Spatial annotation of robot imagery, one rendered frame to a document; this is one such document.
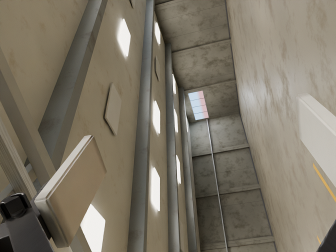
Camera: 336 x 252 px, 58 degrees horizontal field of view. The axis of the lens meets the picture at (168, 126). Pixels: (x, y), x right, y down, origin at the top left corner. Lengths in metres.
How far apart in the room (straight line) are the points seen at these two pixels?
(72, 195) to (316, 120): 0.13
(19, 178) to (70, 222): 2.41
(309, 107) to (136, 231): 6.89
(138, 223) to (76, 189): 6.92
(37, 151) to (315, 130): 2.68
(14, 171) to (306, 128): 2.45
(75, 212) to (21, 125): 2.58
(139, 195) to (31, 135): 4.99
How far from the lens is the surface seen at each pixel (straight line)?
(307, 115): 0.18
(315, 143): 0.18
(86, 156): 0.19
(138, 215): 7.18
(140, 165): 7.94
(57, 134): 4.17
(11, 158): 2.51
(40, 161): 2.83
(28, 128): 2.74
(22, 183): 2.59
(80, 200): 0.18
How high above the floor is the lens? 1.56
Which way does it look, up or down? 10 degrees up
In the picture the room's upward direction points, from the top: 101 degrees counter-clockwise
